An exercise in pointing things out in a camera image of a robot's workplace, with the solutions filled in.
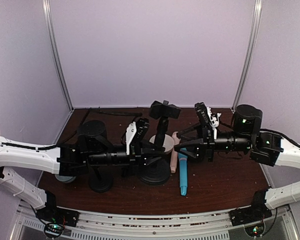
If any blue microphone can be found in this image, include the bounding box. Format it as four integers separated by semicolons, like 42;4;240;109
178;152;188;197

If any black front microphone stand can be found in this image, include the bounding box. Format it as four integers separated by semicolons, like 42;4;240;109
138;100;181;186

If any black microphone stand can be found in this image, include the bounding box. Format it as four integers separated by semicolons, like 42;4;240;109
138;100;181;186
88;166;114;193

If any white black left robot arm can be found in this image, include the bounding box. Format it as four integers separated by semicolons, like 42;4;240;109
0;117;170;211

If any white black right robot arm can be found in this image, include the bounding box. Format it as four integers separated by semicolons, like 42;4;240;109
174;102;300;169

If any black left microphone stand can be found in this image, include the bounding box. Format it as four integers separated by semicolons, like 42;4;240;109
88;166;114;193

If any beige microphone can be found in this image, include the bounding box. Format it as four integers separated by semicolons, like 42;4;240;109
170;131;181;174

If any white ceramic bowl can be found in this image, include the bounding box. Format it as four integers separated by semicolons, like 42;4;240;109
149;134;174;156

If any pale green ceramic bowl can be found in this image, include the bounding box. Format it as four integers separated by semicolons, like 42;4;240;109
54;174;77;184

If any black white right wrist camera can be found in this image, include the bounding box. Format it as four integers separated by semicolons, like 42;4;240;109
194;102;222;140

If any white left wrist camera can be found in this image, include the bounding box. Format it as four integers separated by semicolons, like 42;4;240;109
125;121;137;156

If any right aluminium frame post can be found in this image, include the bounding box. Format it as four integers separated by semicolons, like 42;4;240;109
231;0;263;112

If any aluminium frame post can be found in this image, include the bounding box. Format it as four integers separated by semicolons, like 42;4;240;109
42;0;74;111
231;0;263;112

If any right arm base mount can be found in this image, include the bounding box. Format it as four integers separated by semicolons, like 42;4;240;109
229;198;272;239

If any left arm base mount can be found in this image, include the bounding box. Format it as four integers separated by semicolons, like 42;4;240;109
31;191;80;240

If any metal front rail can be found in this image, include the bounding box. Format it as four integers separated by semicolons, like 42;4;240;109
9;209;298;240

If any left aluminium frame post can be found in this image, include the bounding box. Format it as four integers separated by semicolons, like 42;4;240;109
42;0;74;111

